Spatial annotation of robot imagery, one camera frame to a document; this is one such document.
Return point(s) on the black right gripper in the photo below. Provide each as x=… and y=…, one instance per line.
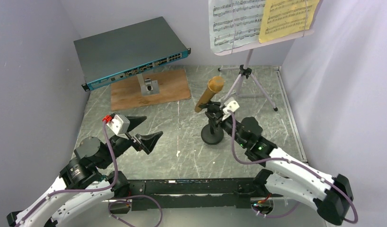
x=220, y=121

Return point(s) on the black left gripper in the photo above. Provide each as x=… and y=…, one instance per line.
x=147, y=142

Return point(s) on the black microphone stand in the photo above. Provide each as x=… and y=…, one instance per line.
x=212, y=133

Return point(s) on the gold microphone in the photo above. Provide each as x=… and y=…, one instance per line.
x=214, y=86

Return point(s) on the lilac music stand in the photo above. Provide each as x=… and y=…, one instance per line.
x=245, y=72

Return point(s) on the white sheet music page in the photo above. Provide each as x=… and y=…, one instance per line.
x=234, y=23

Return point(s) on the yellow paper sheet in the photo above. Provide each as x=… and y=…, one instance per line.
x=285, y=17

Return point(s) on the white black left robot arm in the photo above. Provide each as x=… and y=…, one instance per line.
x=89, y=178

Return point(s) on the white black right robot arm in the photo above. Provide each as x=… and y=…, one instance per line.
x=282, y=174

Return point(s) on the wooden base board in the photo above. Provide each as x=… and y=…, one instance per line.
x=173, y=86

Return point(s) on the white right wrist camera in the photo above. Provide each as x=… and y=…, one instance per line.
x=230, y=105

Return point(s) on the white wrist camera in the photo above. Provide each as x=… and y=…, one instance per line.
x=230, y=105
x=117, y=123

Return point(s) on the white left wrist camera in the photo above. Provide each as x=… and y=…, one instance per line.
x=117, y=123

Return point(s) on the silver metal bracket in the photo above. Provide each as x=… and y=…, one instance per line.
x=148, y=86

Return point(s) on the black mounting rail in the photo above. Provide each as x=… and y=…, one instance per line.
x=239, y=193

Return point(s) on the grey teal network switch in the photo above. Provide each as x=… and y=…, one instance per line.
x=125, y=52

